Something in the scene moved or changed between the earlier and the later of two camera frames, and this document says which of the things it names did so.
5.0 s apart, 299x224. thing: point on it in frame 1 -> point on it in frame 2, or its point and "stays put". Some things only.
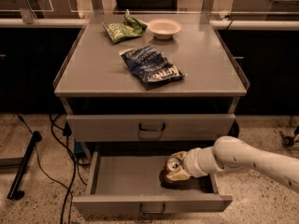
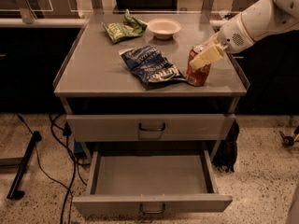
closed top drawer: [154, 127] stays put
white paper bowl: [163, 28] stays put
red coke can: [172, 164] -> [197, 77]
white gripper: [192, 163] -> [234, 36]
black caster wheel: [288, 141] stays put
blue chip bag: [149, 66] stays put
